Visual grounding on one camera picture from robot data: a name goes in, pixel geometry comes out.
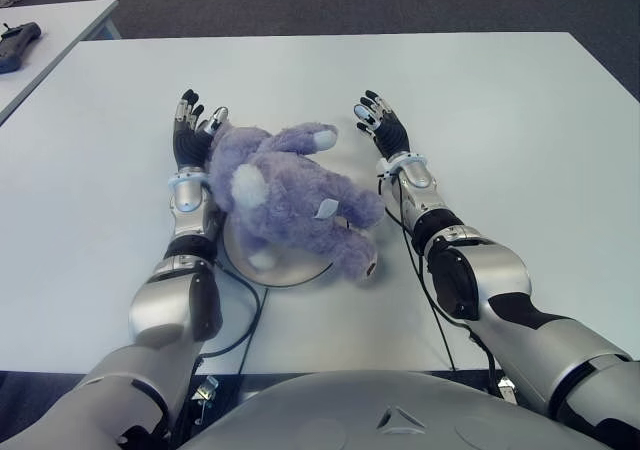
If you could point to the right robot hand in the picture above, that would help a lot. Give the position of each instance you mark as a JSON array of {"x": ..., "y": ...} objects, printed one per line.
[{"x": 390, "y": 132}]

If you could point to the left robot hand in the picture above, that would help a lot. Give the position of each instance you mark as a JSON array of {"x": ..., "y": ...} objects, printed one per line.
[{"x": 187, "y": 142}]

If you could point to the purple plush rabbit doll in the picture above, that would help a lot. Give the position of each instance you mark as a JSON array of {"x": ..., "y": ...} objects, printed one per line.
[{"x": 300, "y": 195}]

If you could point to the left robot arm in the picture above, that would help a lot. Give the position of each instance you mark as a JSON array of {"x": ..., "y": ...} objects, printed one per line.
[{"x": 170, "y": 300}]

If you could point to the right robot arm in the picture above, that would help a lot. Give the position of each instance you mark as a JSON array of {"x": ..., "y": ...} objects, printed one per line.
[{"x": 500, "y": 290}]

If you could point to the white plate black rim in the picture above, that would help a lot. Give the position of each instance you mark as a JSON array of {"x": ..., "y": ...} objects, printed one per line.
[{"x": 290, "y": 270}]

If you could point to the white side table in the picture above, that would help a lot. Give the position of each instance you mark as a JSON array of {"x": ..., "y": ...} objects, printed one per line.
[{"x": 50, "y": 45}]

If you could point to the black tool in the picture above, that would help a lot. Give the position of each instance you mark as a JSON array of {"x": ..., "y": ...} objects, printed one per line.
[{"x": 17, "y": 45}]

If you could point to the silver metal buckle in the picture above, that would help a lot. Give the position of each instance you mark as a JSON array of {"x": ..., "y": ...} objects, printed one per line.
[
  {"x": 206, "y": 392},
  {"x": 507, "y": 389}
]

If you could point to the silver robot torso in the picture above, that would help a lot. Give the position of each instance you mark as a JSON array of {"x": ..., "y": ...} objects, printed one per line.
[{"x": 390, "y": 415}]

